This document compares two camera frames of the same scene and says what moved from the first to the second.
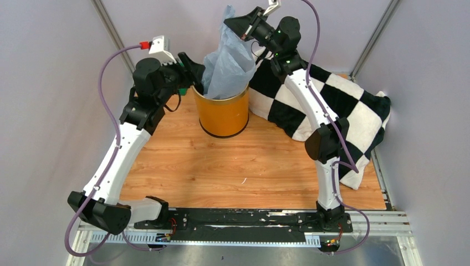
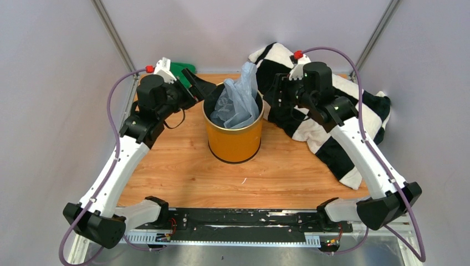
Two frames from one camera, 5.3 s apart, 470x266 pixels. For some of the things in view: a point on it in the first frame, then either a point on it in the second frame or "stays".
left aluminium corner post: (113, 31) stays
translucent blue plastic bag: (228, 72) → (236, 105)
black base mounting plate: (243, 225) stays
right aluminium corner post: (374, 39) stays
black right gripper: (241, 25) → (282, 83)
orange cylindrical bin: (223, 117) → (234, 145)
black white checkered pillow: (271, 101) stays
